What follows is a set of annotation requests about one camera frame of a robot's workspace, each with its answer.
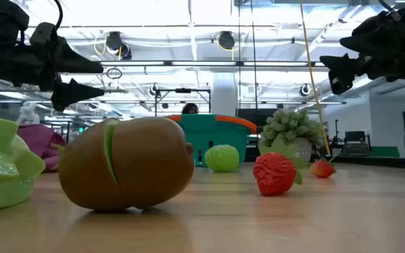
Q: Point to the black office chair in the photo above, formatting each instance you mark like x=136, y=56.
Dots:
x=355, y=142

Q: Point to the person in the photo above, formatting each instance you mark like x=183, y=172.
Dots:
x=190, y=108

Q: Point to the teal basket with orange rim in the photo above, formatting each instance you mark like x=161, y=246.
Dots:
x=216, y=135

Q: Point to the white figure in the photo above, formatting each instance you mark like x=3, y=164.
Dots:
x=26, y=112

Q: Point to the black metal table frame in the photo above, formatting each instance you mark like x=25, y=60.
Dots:
x=382, y=161

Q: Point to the green spiky ball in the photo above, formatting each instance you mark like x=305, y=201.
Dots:
x=290, y=128

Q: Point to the purple cloth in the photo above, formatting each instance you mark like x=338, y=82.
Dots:
x=40, y=140

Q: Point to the black metal gantry frame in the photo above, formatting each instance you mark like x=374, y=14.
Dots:
x=183, y=90

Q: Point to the red toy strawberry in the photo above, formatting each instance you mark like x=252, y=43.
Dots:
x=273, y=175

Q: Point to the small orange-red toy fruit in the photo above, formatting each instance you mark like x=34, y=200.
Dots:
x=322, y=169

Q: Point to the white building column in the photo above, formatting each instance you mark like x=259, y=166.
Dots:
x=223, y=93

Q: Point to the brown toy kiwi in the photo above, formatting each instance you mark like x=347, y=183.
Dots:
x=146, y=165

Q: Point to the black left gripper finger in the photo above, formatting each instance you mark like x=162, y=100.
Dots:
x=70, y=94
x=72, y=59

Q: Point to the green toy lime half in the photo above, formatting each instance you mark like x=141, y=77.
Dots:
x=221, y=158

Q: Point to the ceiling light strip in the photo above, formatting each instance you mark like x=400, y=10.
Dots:
x=206, y=63

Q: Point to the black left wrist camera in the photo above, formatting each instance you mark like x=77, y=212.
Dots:
x=44, y=33

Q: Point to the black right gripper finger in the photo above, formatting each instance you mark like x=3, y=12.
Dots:
x=339, y=72
x=359, y=42

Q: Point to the black screen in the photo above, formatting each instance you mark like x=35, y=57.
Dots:
x=255, y=117

